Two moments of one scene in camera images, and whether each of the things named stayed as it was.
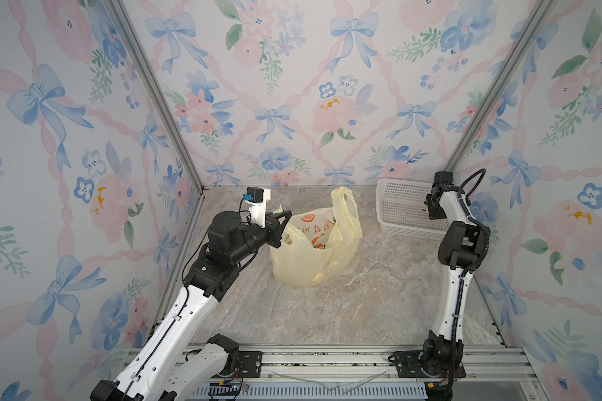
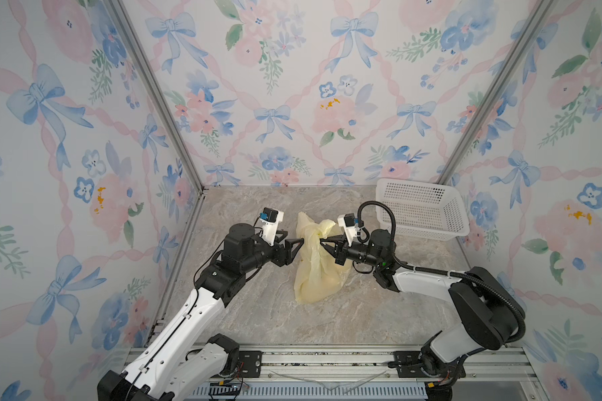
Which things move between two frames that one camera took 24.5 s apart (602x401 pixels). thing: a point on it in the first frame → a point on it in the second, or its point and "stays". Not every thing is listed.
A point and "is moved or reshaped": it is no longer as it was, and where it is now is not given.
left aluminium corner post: x=133 y=38 stays
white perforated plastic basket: x=402 y=211 stays
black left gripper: x=274 y=229 → x=288 y=256
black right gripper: x=435 y=215 → x=337 y=251
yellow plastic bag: x=318 y=243 is moved or reshaped
